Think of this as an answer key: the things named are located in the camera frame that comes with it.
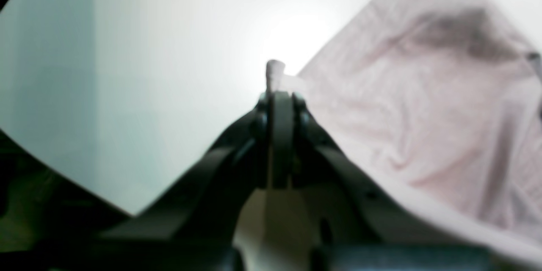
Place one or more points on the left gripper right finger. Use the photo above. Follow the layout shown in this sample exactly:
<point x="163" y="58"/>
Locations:
<point x="315" y="157"/>

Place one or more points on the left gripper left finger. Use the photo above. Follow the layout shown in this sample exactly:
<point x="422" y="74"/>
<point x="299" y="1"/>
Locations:
<point x="191" y="227"/>

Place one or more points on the mauve t-shirt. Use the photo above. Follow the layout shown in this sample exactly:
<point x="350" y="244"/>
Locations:
<point x="439" y="101"/>

